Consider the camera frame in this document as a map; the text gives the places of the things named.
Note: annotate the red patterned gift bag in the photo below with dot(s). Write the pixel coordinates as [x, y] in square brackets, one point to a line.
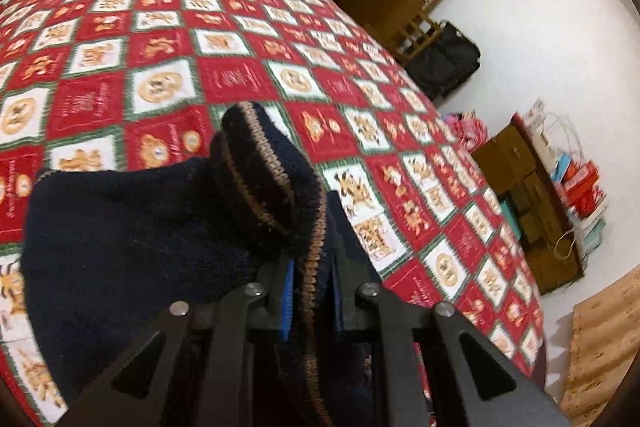
[467, 132]

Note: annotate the wooden rack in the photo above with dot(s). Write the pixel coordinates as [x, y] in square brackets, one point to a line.
[417, 38]

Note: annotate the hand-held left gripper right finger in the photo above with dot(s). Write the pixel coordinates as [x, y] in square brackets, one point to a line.
[345, 292]

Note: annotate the white paper bag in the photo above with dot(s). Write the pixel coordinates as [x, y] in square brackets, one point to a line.
[542, 137]

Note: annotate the brown wooden cabinet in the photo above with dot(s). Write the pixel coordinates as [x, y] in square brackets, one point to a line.
[530, 197]

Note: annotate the tan curtain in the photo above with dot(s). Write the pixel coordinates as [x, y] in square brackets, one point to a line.
[605, 337]

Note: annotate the red bear print blanket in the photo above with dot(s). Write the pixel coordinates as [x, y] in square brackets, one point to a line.
[210, 37]

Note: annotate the navy striped knit sweater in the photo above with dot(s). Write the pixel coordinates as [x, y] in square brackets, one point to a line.
[150, 232]

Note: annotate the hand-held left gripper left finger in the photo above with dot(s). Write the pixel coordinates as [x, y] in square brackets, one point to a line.
[286, 307]

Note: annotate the black bag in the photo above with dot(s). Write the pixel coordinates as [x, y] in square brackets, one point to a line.
[447, 62]

